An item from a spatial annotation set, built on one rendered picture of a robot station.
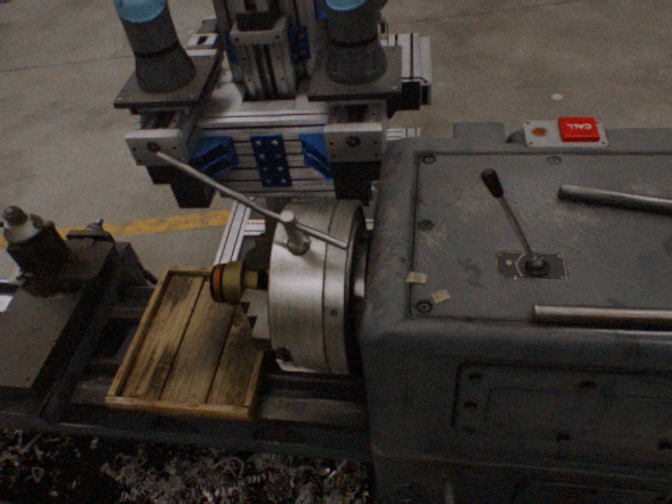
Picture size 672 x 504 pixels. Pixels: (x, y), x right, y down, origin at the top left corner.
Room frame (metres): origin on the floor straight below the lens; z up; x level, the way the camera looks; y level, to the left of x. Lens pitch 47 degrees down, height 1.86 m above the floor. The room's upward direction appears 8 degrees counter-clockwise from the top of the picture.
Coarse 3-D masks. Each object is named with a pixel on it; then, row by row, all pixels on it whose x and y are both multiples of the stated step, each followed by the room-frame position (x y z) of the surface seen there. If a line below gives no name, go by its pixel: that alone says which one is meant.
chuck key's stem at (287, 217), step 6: (288, 210) 0.60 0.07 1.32; (282, 216) 0.59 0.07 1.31; (288, 216) 0.59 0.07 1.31; (294, 216) 0.59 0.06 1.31; (282, 222) 0.58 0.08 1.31; (288, 222) 0.58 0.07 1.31; (294, 222) 0.59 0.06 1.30; (288, 228) 0.58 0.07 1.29; (288, 234) 0.59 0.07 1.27; (294, 234) 0.59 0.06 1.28; (300, 234) 0.60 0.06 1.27; (294, 240) 0.59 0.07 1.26; (300, 240) 0.60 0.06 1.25; (300, 246) 0.60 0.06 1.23
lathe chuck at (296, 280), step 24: (312, 216) 0.66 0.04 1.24; (288, 240) 0.62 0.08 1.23; (312, 240) 0.61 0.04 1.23; (288, 264) 0.58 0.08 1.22; (312, 264) 0.57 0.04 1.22; (288, 288) 0.55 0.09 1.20; (312, 288) 0.54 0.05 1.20; (288, 312) 0.52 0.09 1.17; (312, 312) 0.52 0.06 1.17; (288, 336) 0.51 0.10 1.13; (312, 336) 0.50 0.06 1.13; (312, 360) 0.49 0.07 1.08
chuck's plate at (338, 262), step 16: (336, 208) 0.68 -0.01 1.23; (352, 208) 0.68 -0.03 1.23; (336, 224) 0.64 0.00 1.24; (352, 224) 0.68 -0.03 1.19; (352, 240) 0.63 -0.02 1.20; (336, 256) 0.58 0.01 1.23; (352, 256) 0.61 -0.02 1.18; (336, 272) 0.55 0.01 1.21; (336, 288) 0.53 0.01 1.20; (336, 304) 0.52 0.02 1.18; (336, 320) 0.50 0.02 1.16; (336, 336) 0.49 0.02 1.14; (336, 352) 0.48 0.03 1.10; (352, 352) 0.54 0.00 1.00; (336, 368) 0.48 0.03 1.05; (352, 368) 0.50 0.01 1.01
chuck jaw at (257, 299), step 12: (240, 300) 0.62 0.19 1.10; (252, 300) 0.62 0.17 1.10; (264, 300) 0.61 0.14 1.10; (252, 312) 0.59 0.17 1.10; (264, 312) 0.58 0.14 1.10; (252, 324) 0.58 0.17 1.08; (264, 324) 0.56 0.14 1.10; (252, 336) 0.54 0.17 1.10; (264, 336) 0.53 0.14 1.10; (264, 348) 0.53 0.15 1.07; (288, 360) 0.51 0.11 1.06
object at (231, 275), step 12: (216, 264) 0.71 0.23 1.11; (228, 264) 0.69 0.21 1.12; (240, 264) 0.68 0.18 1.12; (216, 276) 0.67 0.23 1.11; (228, 276) 0.67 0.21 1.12; (240, 276) 0.66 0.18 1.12; (252, 276) 0.66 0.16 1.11; (264, 276) 0.69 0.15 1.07; (216, 288) 0.66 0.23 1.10; (228, 288) 0.65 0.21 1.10; (240, 288) 0.64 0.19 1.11; (252, 288) 0.65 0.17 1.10; (264, 288) 0.68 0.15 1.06; (216, 300) 0.65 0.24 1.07; (228, 300) 0.64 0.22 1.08
